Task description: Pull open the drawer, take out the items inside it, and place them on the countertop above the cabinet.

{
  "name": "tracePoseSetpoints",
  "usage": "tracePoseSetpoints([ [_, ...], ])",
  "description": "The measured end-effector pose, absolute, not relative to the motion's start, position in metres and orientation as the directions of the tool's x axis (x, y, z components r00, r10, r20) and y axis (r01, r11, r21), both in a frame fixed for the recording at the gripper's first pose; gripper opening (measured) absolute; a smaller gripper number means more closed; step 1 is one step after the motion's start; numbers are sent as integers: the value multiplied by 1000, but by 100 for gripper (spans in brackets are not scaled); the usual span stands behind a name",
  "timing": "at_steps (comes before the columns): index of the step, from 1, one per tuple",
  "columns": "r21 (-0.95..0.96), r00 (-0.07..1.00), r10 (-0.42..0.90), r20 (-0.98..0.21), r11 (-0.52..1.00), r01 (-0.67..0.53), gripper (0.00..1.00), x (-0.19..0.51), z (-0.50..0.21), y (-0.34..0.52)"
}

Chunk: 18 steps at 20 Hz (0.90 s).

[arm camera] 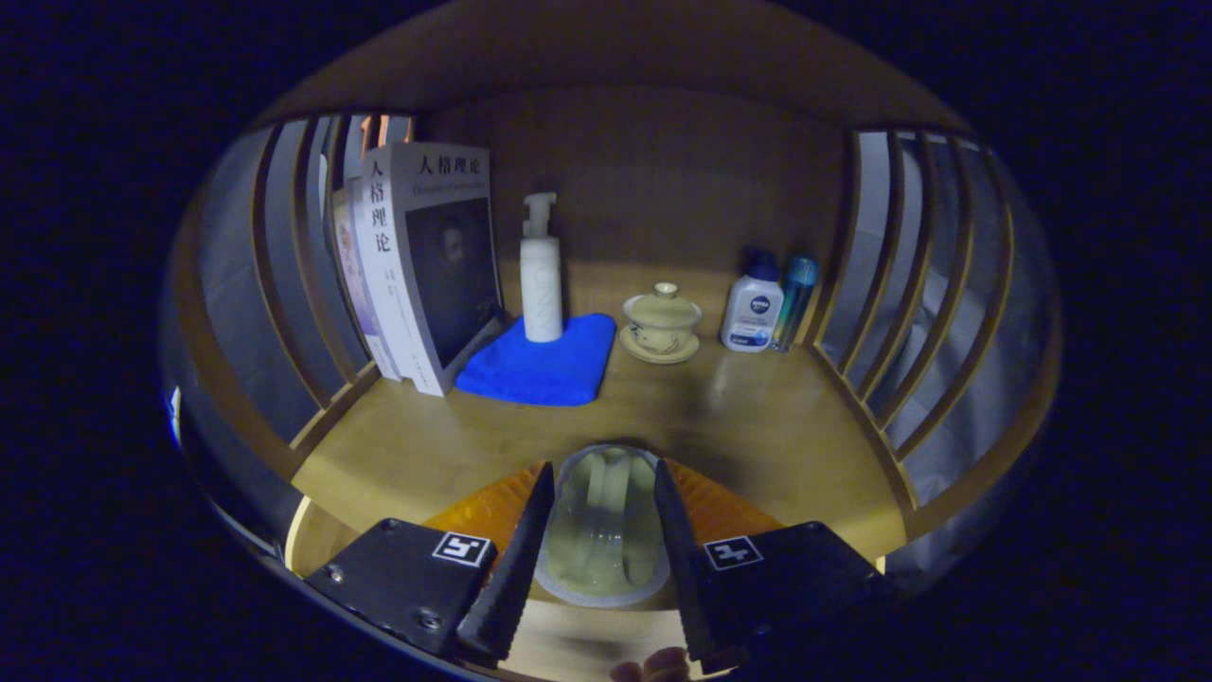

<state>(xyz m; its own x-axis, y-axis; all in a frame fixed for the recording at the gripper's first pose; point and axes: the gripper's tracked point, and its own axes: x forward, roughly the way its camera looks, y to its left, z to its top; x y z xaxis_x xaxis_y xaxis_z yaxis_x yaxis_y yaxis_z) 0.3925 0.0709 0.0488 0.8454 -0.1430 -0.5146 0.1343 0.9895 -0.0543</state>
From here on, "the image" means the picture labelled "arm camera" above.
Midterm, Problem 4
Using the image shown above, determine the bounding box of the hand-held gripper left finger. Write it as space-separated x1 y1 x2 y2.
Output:
303 461 557 666

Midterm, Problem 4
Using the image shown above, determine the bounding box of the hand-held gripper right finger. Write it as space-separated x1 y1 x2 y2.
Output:
653 459 896 675

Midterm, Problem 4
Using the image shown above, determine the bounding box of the pale green grey dish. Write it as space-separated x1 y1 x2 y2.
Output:
535 443 678 609

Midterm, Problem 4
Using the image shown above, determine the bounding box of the wooden countertop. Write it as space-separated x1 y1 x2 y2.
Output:
292 284 910 607

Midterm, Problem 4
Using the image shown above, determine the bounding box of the wooden cabinet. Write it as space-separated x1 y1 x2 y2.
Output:
166 0 1061 607

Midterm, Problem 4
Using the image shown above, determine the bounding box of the blue folded cloth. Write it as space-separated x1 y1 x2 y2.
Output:
454 313 618 407

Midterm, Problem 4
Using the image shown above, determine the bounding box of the lidded ceramic teacup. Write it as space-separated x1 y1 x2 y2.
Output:
619 281 704 366

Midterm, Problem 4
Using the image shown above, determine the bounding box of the white bottle with blue cap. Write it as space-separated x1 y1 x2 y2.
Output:
720 248 785 353

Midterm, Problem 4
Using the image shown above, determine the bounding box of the white pump bottle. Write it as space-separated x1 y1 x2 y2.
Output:
519 192 564 344

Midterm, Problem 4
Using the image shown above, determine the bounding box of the teal slim bottle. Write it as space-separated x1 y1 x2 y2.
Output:
769 254 820 353

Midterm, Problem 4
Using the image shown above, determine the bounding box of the thick white book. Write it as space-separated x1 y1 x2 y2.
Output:
363 142 505 397

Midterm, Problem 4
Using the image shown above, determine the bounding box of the thin pale purple book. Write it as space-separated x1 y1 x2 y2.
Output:
331 175 403 382

